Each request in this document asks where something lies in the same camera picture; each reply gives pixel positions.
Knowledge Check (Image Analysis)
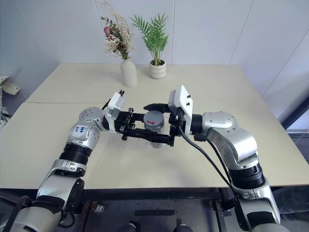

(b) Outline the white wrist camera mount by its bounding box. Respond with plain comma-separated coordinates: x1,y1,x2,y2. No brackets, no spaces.
104,89,126,133
168,84,193,135

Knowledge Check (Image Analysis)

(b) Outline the beige cloth bag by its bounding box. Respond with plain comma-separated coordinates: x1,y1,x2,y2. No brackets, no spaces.
0,74,21,98

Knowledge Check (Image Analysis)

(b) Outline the black metal table frame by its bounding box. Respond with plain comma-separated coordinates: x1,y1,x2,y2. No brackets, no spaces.
0,185,309,232

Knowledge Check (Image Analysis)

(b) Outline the dark rounded shape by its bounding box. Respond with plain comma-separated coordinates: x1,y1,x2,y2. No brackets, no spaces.
120,221,141,232
173,218,194,232

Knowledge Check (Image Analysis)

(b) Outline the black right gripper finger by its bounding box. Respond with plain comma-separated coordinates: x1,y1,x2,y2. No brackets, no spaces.
143,103,170,114
142,134,175,147

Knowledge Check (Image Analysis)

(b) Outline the dark metal door frame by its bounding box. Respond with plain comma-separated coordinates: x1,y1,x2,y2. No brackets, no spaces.
281,36,309,136

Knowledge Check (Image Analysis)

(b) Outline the green palm plant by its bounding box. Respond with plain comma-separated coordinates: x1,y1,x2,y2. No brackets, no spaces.
130,12,169,66

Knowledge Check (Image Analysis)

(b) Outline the white ceramic vase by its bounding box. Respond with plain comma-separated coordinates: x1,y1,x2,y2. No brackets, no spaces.
120,56,139,88

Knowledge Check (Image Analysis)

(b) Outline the grey jar lid red mark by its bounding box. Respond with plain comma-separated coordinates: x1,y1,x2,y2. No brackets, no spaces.
142,110,166,132

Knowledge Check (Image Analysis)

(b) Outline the white ribbed plant pot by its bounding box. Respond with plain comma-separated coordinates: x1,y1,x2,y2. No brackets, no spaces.
148,59,168,80

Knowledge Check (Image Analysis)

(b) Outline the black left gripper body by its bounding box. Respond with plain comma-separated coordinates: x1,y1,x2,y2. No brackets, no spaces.
114,108,136,134

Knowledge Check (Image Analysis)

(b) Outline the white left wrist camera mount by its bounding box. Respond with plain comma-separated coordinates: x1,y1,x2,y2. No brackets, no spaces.
104,89,126,133

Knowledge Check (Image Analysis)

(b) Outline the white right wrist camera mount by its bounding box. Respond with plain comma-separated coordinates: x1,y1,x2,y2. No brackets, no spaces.
168,84,193,135

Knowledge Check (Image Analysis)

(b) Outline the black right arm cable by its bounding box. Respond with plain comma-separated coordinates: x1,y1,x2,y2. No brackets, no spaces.
194,134,233,187
177,115,239,201

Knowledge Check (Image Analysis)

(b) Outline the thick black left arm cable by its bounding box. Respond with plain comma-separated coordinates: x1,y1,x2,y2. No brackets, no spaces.
0,195,32,232

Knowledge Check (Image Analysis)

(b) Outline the dried flower bouquet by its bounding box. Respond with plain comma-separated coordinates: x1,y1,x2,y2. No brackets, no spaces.
100,1,136,60

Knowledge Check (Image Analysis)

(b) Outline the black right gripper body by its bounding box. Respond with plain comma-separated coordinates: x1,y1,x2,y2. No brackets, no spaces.
168,112,186,147

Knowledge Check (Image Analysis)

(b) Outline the clear jar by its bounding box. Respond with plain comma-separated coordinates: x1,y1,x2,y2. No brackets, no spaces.
142,120,168,149

